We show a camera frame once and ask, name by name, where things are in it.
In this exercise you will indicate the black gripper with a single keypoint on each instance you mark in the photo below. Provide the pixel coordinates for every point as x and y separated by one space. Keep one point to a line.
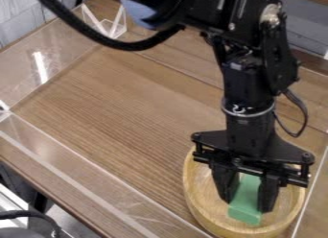
250 148

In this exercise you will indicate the green rectangular block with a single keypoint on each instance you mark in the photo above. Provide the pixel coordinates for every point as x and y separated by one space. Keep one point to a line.
243 206

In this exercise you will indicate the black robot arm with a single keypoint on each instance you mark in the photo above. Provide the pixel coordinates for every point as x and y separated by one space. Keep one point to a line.
247 32

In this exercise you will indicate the brown wooden bowl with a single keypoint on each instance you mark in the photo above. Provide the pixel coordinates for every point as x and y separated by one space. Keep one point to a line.
210 209

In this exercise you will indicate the clear acrylic tray wall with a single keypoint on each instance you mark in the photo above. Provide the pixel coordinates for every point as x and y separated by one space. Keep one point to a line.
95 127

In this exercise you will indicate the clear acrylic corner bracket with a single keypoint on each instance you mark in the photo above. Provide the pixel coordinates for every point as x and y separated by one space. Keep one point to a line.
111 28

